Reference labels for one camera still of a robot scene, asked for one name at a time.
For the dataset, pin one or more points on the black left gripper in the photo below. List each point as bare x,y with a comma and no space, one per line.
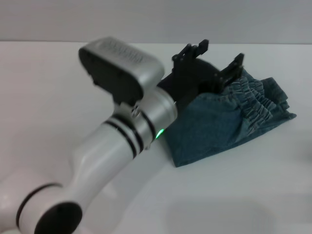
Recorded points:
190,83

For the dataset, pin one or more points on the blue denim jeans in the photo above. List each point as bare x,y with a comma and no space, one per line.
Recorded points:
207,126

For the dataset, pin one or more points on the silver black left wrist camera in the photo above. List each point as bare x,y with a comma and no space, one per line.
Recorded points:
117,63

